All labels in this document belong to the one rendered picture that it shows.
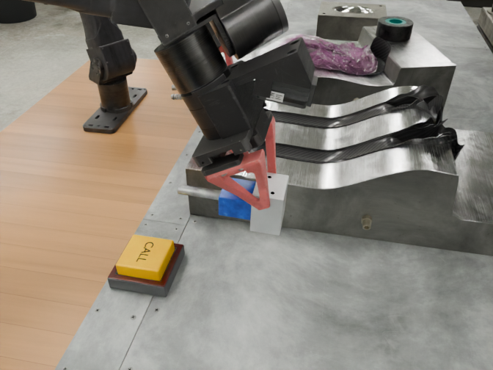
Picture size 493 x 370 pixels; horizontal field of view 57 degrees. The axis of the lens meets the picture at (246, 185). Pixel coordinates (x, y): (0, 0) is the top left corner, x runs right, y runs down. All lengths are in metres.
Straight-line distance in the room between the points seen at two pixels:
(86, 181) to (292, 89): 0.50
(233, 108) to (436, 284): 0.38
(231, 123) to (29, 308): 0.37
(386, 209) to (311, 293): 0.16
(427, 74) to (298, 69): 0.62
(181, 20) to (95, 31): 0.55
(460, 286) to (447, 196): 0.12
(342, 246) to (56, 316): 0.40
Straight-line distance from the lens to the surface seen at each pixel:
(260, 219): 0.53
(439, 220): 0.69
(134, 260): 0.62
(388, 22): 1.15
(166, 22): 0.42
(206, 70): 0.45
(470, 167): 0.81
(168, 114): 1.02
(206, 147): 0.47
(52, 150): 0.95
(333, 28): 1.44
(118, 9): 0.41
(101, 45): 0.96
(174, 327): 0.59
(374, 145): 0.71
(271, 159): 0.54
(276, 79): 0.44
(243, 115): 0.44
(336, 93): 0.97
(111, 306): 0.62
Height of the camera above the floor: 1.27
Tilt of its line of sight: 37 degrees down
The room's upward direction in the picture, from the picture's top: straight up
